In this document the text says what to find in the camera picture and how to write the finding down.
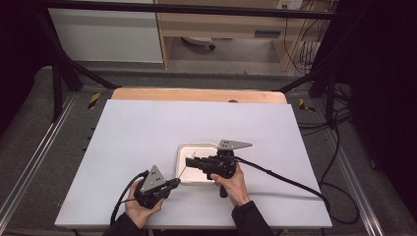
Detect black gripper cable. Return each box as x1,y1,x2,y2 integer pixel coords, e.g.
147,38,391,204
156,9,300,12
234,124,361,226
109,170,150,227

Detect white power strip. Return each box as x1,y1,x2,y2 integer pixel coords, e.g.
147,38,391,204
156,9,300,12
276,0,304,10

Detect chair base with caster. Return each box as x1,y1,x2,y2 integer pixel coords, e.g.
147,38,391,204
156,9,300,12
181,36,216,51

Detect hanging black cable bundle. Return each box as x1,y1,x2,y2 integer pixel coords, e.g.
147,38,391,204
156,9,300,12
283,0,329,75

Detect black metal frame stand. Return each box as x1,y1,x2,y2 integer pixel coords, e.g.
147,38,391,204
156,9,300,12
277,70,336,127
32,13,120,123

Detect thin wooden skewer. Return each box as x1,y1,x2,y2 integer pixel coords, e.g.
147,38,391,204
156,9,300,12
177,150,197,181

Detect white rectangular tray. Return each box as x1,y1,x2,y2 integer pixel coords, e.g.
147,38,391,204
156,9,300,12
175,142,220,185

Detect wooden table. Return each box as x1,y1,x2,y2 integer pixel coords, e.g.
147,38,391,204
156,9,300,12
111,87,288,105

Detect aluminium floor rail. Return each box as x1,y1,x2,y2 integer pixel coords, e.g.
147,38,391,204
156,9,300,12
328,131,387,236
0,92,79,215

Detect black floor cables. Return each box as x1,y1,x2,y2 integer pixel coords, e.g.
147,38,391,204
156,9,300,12
296,107,352,137

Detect yellow black tape marker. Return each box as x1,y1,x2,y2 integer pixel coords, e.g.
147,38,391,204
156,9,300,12
298,97,316,113

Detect light wooden desk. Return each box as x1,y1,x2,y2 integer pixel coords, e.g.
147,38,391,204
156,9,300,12
153,0,338,72

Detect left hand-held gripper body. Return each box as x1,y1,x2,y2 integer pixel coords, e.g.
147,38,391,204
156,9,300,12
133,165,172,210

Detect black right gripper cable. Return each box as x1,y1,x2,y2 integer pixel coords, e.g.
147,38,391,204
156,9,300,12
234,124,361,226

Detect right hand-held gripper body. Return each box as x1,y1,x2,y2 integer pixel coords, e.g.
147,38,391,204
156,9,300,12
196,139,254,200

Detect black curtain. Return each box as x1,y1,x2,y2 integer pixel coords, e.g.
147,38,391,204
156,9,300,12
328,0,417,224
0,0,53,132

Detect white cabinet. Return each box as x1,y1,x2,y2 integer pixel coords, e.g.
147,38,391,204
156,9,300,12
48,8,164,64

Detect person's right hand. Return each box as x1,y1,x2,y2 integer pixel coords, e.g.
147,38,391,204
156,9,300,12
209,163,252,208

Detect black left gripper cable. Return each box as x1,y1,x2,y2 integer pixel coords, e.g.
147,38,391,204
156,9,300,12
109,170,150,227

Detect person's left hand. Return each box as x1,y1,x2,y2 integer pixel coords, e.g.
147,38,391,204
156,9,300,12
125,179,165,230

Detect black metal frame bar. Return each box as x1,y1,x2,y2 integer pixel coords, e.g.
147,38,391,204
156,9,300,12
42,0,335,21

